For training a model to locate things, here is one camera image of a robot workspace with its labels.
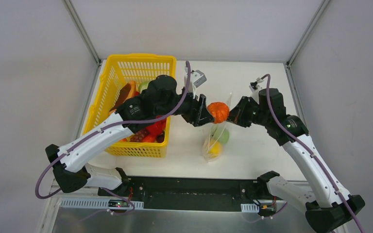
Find red bell pepper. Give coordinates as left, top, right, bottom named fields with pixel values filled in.
left=146, top=118, right=167, bottom=136

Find dark purple grapes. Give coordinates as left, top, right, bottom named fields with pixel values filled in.
left=130, top=129, right=165, bottom=143

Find clear zip top bag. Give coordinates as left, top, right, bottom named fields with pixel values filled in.
left=202, top=92, right=233, bottom=162

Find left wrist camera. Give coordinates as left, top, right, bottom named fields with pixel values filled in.
left=184, top=70, right=207, bottom=95

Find red tomato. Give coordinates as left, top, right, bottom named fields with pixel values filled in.
left=142, top=134, right=157, bottom=143

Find orange pumpkin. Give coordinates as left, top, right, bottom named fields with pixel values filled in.
left=207, top=102, right=230, bottom=124

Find green cabbage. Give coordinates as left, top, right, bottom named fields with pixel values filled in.
left=138, top=81, right=150, bottom=94

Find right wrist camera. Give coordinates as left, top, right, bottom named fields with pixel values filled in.
left=250, top=81, right=262, bottom=97

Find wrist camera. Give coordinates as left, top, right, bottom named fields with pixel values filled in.
left=250, top=81, right=262, bottom=97
left=184, top=70, right=207, bottom=95

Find yellow plastic basket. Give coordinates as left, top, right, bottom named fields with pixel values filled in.
left=82, top=53, right=177, bottom=159

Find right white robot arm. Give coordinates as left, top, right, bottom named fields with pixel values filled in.
left=227, top=88, right=365, bottom=233

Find green apple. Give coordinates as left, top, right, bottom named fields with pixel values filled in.
left=212, top=128, right=230, bottom=145

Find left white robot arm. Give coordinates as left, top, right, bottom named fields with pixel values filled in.
left=46, top=75, right=215, bottom=196

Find papaya slice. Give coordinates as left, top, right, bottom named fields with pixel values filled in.
left=108, top=81, right=137, bottom=116

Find yellow lemon fruit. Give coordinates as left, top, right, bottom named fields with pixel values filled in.
left=207, top=140, right=222, bottom=159

